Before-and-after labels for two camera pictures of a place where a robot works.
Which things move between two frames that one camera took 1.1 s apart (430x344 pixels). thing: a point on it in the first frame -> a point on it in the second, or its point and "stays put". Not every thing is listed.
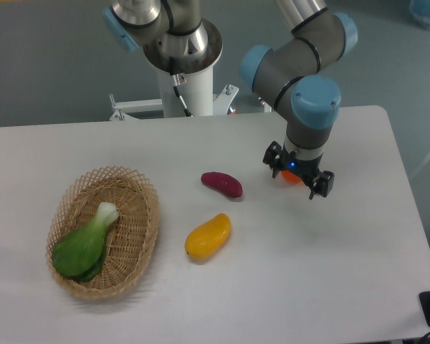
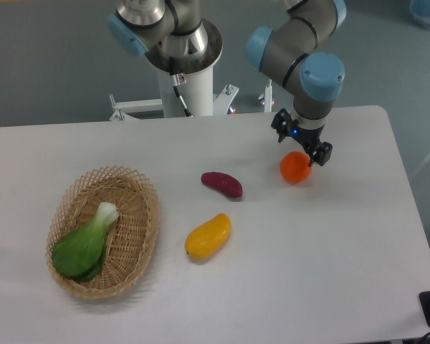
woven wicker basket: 102,233 stays put
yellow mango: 205,239 stays put
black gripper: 307,169 -> 320,153
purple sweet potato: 222,183 stays put
